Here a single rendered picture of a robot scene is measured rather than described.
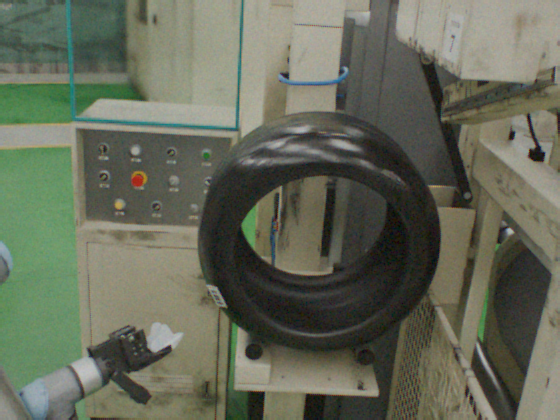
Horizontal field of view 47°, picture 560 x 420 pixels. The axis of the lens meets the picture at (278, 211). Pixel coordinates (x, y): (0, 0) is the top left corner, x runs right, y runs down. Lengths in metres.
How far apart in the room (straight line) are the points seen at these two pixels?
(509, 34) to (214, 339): 1.65
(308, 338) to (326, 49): 0.75
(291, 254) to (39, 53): 8.76
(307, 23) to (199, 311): 1.16
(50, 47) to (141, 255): 8.24
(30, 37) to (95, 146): 8.15
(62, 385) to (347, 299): 0.82
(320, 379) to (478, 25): 0.98
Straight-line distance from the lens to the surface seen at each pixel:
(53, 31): 10.37
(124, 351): 1.41
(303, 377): 1.72
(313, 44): 1.73
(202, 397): 2.61
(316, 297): 1.82
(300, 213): 1.85
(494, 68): 1.17
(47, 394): 1.36
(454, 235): 1.87
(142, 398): 1.46
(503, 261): 2.25
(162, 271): 2.33
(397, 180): 1.42
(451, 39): 1.22
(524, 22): 1.18
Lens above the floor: 1.80
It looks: 21 degrees down
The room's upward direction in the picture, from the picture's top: 4 degrees clockwise
